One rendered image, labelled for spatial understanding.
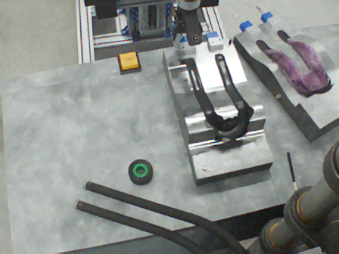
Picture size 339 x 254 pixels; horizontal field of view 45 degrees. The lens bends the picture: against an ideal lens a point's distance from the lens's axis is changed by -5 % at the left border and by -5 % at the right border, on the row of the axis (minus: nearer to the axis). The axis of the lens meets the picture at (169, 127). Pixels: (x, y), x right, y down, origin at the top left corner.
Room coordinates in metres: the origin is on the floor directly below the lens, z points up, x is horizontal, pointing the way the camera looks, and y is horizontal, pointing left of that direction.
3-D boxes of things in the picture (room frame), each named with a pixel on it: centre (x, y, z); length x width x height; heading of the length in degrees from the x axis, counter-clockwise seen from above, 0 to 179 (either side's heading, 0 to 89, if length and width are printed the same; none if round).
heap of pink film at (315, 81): (0.93, -0.47, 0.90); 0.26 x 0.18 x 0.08; 32
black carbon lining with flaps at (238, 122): (0.77, -0.16, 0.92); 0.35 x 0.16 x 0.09; 15
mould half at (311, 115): (0.93, -0.48, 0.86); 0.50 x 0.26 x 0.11; 32
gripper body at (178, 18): (0.99, -0.04, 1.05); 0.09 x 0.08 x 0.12; 15
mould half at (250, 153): (0.75, -0.15, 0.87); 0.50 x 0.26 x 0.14; 15
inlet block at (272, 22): (1.18, -0.37, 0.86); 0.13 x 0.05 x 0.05; 32
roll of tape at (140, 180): (0.51, 0.09, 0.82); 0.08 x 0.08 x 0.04
